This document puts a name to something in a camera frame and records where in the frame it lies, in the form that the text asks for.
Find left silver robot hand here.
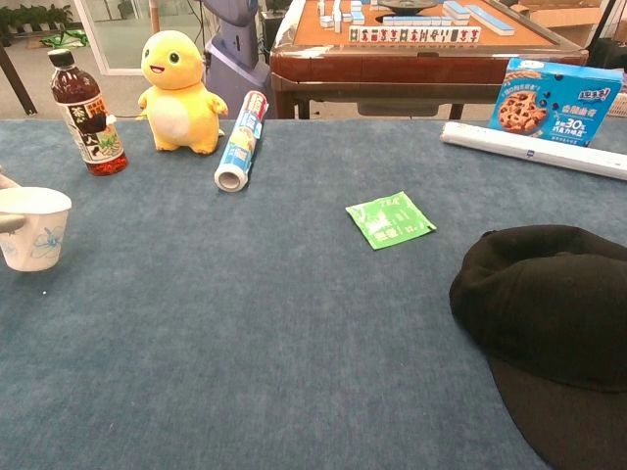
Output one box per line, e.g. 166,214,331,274
0,165,28,235

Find white paper cup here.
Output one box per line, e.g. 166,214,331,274
0,186,73,273

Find dark tea bottle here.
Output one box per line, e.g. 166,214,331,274
47,48,129,177

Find black table leg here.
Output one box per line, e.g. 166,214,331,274
0,43,38,118

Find green cloth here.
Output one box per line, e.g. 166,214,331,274
38,28,91,50

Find green potted plants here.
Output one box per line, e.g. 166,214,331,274
0,3,74,31

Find yellow plush dinosaur toy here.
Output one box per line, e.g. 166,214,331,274
136,29,230,156

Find cling film roll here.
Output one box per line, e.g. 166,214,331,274
214,90,270,193

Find blue felt table mat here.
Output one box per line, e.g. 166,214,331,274
0,118,627,470

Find green sachet packet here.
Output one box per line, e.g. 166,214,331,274
345,190,438,252

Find brown mahjong table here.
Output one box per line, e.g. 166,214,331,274
268,0,589,120

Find row of face-up mahjong tiles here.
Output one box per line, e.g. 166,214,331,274
347,24,482,44

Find row of blue-backed mahjong tiles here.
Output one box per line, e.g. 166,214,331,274
381,15,455,27

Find long white box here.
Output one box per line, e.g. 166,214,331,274
439,120,627,181

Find black baseball cap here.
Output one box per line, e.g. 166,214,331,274
449,224,627,470

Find blue cookie box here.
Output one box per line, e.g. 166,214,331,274
487,57,625,148

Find blue-grey machine pedestal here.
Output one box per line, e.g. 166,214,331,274
201,0,273,120

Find long wall of mahjong tiles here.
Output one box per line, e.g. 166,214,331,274
468,4,516,37

